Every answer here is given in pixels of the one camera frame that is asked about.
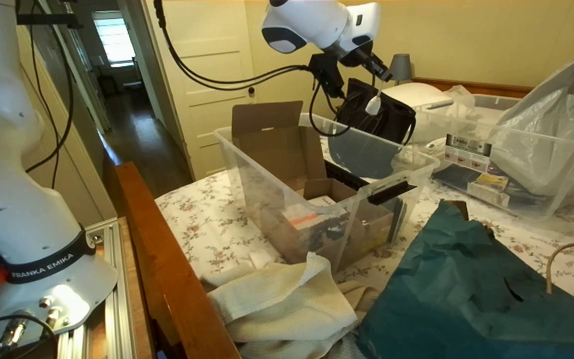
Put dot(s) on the white and orange box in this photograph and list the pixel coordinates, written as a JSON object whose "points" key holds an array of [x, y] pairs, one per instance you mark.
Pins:
{"points": [[307, 214]]}

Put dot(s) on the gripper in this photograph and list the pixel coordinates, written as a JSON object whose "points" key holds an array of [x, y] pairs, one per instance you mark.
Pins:
{"points": [[358, 54]]}

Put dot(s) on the grey plastic lid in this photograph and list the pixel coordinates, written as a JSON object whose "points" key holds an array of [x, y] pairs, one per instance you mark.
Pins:
{"points": [[361, 152]]}

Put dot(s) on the teal paper bag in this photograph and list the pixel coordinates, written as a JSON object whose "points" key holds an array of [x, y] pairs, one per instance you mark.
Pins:
{"points": [[466, 294]]}

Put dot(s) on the floral bed sheet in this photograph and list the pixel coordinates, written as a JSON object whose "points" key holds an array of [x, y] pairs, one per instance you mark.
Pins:
{"points": [[202, 219]]}

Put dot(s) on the labelled box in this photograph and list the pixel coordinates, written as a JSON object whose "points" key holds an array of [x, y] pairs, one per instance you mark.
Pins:
{"points": [[467, 149]]}

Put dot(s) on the large clear plastic container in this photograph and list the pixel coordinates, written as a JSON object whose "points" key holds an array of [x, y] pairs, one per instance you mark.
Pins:
{"points": [[531, 199]]}

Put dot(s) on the grey lamp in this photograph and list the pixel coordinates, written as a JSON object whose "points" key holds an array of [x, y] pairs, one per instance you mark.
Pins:
{"points": [[400, 67]]}

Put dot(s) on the wooden footboard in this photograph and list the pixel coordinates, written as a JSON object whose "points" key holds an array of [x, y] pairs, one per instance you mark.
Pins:
{"points": [[167, 269]]}

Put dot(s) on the white pillow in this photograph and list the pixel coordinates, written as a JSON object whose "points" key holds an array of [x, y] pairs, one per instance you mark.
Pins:
{"points": [[414, 93]]}

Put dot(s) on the black bag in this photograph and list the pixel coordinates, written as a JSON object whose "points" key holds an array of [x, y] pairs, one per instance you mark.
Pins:
{"points": [[391, 122]]}

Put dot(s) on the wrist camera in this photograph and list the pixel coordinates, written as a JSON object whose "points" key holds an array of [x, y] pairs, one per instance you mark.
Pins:
{"points": [[328, 72]]}

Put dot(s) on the open cardboard box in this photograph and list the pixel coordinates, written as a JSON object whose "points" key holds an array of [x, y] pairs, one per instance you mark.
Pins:
{"points": [[272, 144]]}

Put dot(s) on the white door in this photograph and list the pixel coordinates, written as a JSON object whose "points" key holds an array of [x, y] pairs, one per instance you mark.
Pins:
{"points": [[207, 75]]}

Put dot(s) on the grey plastic bag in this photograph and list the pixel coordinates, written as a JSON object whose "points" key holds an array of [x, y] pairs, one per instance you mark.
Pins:
{"points": [[546, 134]]}

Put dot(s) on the wooden headboard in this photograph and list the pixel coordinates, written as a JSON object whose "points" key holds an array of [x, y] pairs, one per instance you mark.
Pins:
{"points": [[486, 88]]}

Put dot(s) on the window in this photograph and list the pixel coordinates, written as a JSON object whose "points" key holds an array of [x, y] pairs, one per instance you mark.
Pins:
{"points": [[115, 40]]}

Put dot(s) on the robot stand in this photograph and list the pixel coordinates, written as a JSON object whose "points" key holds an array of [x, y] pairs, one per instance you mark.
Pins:
{"points": [[116, 294]]}

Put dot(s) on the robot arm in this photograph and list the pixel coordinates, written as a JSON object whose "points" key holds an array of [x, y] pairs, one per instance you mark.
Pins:
{"points": [[13, 199]]}

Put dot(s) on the small yellow and white box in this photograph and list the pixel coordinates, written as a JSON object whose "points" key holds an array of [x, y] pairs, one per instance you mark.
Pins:
{"points": [[489, 187]]}

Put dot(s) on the cream towel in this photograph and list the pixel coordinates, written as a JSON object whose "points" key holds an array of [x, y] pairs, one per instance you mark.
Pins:
{"points": [[277, 309]]}

